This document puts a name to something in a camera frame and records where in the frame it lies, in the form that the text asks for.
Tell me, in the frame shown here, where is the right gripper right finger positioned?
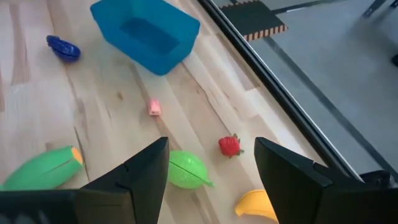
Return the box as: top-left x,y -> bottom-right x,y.
254,136 -> 398,224

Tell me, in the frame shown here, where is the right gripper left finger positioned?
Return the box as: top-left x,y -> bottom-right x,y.
76,136 -> 170,224

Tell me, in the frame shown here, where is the yellow toy banana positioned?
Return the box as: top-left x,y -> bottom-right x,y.
234,189 -> 279,223

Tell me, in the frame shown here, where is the green toy lime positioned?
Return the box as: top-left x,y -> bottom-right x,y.
167,150 -> 215,190

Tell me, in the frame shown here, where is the red toy strawberry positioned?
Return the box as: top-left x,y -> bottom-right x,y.
218,133 -> 245,159

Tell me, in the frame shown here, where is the pink toy piece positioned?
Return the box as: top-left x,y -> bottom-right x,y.
147,98 -> 162,117

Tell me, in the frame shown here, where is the green toy corn cob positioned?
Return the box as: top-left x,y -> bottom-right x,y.
0,145 -> 85,191

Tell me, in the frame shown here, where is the purple toy eggplant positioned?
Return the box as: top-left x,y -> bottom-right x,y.
45,34 -> 81,63

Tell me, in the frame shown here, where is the blue plastic tupperware container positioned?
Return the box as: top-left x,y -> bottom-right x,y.
90,0 -> 201,77

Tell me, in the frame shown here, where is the black hazard-striped floor mat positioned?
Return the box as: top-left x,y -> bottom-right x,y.
219,0 -> 289,42

